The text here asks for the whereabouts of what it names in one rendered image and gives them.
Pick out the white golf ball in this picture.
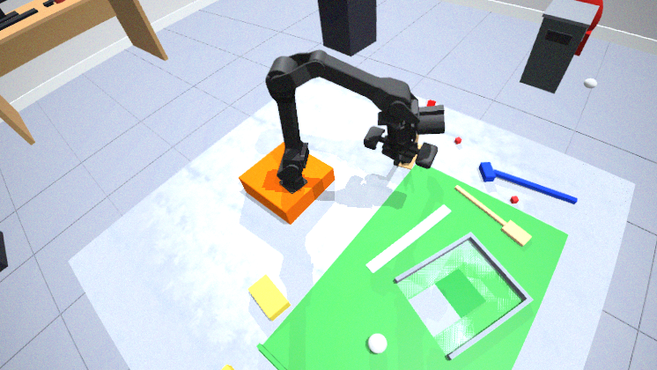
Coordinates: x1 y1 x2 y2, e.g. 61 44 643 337
368 334 388 354

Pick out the red putter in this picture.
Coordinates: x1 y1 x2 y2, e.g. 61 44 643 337
394 100 436 166

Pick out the white flat strip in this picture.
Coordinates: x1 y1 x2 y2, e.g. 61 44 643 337
366 205 451 274

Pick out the blue putter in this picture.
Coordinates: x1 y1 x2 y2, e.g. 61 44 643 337
479 162 578 204

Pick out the green flat mat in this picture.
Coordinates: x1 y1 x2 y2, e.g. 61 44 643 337
263 164 568 370

